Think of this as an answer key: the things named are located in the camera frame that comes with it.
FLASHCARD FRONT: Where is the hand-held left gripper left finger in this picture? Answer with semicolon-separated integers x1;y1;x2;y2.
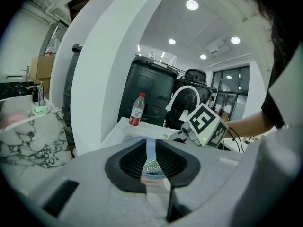
28;138;167;226

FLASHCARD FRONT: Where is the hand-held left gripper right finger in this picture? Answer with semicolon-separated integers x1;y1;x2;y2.
155;138;247;224

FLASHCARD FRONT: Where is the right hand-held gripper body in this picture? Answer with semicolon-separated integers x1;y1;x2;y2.
168;103;230;149

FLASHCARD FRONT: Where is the green scrubbing sponge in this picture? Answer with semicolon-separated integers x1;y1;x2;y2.
142;157;164;175

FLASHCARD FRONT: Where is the person's right forearm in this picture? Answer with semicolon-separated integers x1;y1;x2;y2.
226;109;276;140

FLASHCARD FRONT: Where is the white curved faucet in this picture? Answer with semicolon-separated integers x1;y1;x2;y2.
165;85;201;114

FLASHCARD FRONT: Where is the black-framed window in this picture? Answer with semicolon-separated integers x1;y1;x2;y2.
210;65;250;123

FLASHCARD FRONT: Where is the black office chair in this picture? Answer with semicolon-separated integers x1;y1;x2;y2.
165;68;213;130

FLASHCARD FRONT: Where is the red-capped water bottle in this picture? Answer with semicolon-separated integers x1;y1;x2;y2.
128;92;146;127

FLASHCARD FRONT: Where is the large black appliance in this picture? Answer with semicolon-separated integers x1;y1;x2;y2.
117;55;178;128

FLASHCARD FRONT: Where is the person's black printed shirt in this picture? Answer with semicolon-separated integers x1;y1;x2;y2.
261;44;303;130

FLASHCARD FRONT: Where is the marble sink cabinet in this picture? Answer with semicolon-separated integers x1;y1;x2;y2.
0;98;73;175

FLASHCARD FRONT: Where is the tall black appliance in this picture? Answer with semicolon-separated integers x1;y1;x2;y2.
62;44;84;145

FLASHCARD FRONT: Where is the chrome faucet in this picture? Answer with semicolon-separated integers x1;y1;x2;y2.
24;80;45;107

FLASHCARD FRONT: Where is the cardboard box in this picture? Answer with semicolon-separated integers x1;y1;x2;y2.
30;55;55;95

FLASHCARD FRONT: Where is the black cable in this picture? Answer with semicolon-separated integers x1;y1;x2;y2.
226;126;245;153

